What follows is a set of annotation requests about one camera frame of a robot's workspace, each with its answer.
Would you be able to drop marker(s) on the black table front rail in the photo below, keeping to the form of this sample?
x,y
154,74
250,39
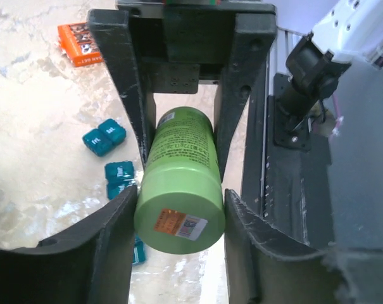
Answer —
x,y
289,188

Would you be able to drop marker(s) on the teal two-day pill organizer piece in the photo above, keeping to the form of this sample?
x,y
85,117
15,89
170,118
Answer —
x,y
105,138

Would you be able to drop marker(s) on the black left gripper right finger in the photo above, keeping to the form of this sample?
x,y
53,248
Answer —
x,y
264,265

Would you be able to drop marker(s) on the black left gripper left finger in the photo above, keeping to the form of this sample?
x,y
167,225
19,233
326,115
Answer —
x,y
89,262

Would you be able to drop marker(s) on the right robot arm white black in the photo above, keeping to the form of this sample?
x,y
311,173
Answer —
x,y
349,29

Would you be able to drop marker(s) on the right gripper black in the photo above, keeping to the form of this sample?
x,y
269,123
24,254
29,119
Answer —
x,y
173,46

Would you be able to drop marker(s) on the orange snack box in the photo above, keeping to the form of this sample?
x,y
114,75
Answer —
x,y
76,41

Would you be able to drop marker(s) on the teal five-day pill organizer strip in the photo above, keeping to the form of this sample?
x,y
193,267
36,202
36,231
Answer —
x,y
119,176

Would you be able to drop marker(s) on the green pill bottle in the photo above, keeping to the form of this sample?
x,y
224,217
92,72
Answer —
x,y
184,139

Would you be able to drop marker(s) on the green pill bottle cap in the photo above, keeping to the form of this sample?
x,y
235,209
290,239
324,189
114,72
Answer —
x,y
179,218

